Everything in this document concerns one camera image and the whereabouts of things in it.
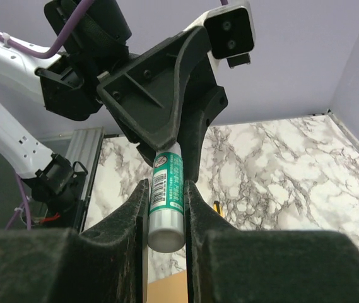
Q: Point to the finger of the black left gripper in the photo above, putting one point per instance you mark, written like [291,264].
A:
[204,99]
[147,94]

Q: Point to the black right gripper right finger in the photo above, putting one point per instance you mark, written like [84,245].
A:
[225,264]

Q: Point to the yellow utility knife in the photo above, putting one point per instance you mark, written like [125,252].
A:
[218,208]

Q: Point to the green white glue stick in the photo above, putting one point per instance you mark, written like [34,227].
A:
[166,227]

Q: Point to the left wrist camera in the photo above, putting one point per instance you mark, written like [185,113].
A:
[231,32]

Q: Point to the brown paper envelope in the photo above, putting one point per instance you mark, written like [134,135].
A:
[169,290]

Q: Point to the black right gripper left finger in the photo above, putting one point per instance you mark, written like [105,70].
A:
[106,263]

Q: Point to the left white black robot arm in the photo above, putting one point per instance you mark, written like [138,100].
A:
[61,79]

